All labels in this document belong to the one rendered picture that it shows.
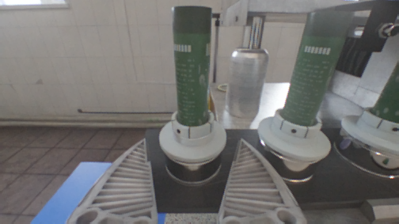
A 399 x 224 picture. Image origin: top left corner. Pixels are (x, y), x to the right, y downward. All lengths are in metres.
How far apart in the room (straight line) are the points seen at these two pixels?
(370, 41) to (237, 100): 0.18
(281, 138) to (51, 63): 2.26
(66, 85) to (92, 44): 0.62
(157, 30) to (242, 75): 1.44
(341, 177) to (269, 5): 0.22
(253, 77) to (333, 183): 0.17
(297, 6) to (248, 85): 0.13
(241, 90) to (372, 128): 0.17
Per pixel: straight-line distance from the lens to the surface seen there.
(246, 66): 0.27
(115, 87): 1.97
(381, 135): 0.25
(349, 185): 0.24
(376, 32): 0.25
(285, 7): 0.25
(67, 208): 0.80
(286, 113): 0.18
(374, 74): 0.48
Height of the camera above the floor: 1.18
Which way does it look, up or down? 25 degrees down
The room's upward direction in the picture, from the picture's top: 1 degrees clockwise
